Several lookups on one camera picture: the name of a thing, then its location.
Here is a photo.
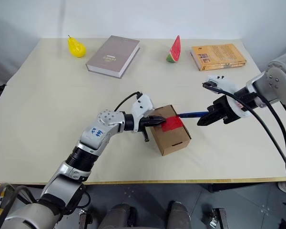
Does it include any dark rounded shape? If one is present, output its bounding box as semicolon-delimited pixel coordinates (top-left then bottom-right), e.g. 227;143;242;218
166;201;190;229
104;203;137;229

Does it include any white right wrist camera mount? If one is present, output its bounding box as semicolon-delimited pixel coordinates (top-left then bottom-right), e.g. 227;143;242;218
202;74;251;119

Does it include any toy watermelon slice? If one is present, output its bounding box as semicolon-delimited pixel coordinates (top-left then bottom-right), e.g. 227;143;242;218
166;35;182;63

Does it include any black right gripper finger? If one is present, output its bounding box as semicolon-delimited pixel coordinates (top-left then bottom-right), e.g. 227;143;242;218
196;111;226;127
206;104;218;115

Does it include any orange paperback book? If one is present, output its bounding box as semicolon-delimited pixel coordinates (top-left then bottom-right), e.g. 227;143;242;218
190;43;247;72

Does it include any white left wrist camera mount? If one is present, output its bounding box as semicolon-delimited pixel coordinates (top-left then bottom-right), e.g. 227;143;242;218
131;94;155;133

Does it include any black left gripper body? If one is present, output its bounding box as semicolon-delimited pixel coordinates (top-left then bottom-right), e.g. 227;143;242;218
139;115;152;143

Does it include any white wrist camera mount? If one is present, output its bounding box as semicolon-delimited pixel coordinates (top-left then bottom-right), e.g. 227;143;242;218
202;74;251;119
131;94;155;133

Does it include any brown cardboard box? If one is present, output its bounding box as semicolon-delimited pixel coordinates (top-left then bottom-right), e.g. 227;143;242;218
147;104;192;157

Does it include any metal floor bracket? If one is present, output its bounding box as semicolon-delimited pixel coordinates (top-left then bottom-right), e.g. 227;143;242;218
208;208;226;229
79;208;92;229

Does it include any grey hardcover book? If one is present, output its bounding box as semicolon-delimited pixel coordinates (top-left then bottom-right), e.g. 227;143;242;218
85;35;141;79

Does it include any blue pen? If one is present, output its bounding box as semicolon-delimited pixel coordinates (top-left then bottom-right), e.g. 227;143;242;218
177;110;209;119

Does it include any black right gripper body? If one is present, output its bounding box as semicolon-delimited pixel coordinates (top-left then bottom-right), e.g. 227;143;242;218
211;94;239;125

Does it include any yellow toy pear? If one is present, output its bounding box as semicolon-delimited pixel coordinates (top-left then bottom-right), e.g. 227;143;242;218
67;34;87;58

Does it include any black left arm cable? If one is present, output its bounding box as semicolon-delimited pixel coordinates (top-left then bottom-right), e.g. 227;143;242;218
66;91;143;215

